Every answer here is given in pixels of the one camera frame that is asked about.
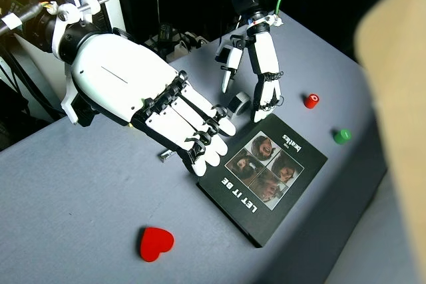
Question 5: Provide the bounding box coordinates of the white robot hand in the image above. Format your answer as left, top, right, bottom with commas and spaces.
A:
69, 33, 238, 178
214, 24, 286, 124

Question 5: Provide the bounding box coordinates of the grey and black tape measure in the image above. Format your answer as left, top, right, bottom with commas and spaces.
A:
158, 90, 251, 164

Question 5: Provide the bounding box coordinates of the black Let It Be album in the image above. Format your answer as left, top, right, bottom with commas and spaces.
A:
196, 112, 329, 249

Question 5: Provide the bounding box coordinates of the black power adapter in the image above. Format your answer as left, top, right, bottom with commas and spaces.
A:
158, 23, 174, 44

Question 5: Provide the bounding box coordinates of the red cylinder block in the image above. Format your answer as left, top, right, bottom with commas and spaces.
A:
303, 93, 320, 110

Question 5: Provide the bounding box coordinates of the white power strip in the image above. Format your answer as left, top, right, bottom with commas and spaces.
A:
171, 31, 211, 62

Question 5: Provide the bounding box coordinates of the green cylinder block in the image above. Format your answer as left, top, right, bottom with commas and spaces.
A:
333, 128, 352, 145

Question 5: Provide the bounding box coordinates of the blurred tan board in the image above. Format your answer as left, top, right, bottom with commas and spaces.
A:
355, 0, 426, 284

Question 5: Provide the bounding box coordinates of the red heart block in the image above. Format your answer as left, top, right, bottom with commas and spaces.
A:
139, 226, 175, 263

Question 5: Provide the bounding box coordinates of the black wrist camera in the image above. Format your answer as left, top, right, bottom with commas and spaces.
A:
71, 93, 101, 128

